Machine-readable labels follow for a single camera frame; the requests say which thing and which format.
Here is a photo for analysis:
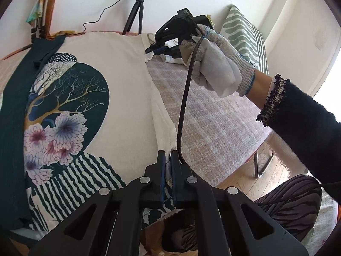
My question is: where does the silver folded tripod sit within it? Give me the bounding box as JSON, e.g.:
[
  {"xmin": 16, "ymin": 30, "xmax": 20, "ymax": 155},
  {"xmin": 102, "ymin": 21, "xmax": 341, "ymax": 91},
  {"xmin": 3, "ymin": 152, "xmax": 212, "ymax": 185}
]
[{"xmin": 26, "ymin": 0, "xmax": 55, "ymax": 43}]

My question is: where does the green white tree print t-shirt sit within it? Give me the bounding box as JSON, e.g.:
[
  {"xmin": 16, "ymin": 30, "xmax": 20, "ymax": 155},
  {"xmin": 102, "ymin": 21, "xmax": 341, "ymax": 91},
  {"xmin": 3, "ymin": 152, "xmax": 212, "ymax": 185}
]
[{"xmin": 1, "ymin": 32, "xmax": 176, "ymax": 232}]

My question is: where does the pink white plaid bed blanket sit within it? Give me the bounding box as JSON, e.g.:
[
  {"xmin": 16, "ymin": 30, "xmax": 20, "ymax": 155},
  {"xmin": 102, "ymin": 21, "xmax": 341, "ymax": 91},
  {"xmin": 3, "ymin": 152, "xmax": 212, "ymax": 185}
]
[{"xmin": 147, "ymin": 58, "xmax": 270, "ymax": 186}]

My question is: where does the green white striped pillow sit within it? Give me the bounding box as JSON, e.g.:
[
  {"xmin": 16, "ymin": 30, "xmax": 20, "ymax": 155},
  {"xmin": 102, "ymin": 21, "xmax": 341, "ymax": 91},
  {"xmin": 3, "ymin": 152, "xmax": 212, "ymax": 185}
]
[{"xmin": 220, "ymin": 5, "xmax": 269, "ymax": 75}]

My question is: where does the colourful scarf on tripod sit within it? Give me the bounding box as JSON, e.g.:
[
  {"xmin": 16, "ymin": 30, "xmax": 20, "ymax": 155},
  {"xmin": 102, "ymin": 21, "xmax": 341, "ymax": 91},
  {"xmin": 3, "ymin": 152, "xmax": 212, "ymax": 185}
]
[{"xmin": 26, "ymin": 0, "xmax": 45, "ymax": 27}]

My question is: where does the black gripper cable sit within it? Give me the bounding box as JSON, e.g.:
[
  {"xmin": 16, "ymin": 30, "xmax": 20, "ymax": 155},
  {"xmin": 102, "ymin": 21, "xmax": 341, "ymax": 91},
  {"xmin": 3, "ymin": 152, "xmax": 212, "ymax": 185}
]
[{"xmin": 176, "ymin": 24, "xmax": 206, "ymax": 165}]

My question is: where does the striped dark trousers leg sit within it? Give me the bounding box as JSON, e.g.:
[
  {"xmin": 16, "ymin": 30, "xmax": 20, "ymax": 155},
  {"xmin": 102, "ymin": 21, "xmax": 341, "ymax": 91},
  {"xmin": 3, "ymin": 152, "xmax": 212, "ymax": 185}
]
[{"xmin": 161, "ymin": 175, "xmax": 322, "ymax": 253}]

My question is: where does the small black tripod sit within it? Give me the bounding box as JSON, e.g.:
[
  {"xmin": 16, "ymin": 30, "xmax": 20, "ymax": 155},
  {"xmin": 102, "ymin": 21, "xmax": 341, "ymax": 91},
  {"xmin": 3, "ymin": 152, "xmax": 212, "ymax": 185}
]
[{"xmin": 122, "ymin": 0, "xmax": 144, "ymax": 35}]

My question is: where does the black ring light cable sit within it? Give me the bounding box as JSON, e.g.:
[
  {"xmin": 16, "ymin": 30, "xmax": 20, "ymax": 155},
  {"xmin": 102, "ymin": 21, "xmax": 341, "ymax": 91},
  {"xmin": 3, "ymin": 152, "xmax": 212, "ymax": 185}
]
[{"xmin": 82, "ymin": 0, "xmax": 136, "ymax": 34}]

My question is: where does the folded white garment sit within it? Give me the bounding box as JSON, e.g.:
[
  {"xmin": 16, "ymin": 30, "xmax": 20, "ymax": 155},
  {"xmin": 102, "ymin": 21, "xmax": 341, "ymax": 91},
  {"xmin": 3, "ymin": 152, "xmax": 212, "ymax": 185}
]
[{"xmin": 147, "ymin": 33, "xmax": 184, "ymax": 65}]

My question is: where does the white knitted glove hand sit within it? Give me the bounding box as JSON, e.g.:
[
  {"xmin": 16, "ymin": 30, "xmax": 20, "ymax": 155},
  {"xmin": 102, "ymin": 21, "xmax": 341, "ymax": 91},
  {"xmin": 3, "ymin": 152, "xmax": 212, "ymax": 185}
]
[{"xmin": 191, "ymin": 25, "xmax": 256, "ymax": 98}]

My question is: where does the dark fuzzy sleeve forearm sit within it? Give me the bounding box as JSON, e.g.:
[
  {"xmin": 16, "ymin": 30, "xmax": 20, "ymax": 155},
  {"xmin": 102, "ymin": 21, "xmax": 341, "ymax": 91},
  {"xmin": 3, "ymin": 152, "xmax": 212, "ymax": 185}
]
[{"xmin": 247, "ymin": 70, "xmax": 340, "ymax": 199}]

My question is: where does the orange bed sheet edge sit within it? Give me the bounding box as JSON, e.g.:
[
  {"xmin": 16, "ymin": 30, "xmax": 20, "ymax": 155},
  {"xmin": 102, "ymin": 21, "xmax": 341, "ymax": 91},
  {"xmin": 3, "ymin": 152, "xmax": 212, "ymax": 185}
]
[{"xmin": 2, "ymin": 31, "xmax": 84, "ymax": 60}]

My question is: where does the orange patterned cloth strip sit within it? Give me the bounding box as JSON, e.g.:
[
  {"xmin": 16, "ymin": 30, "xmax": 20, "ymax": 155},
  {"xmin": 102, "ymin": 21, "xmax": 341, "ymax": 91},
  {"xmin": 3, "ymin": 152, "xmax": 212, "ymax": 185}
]
[{"xmin": 43, "ymin": 0, "xmax": 55, "ymax": 39}]

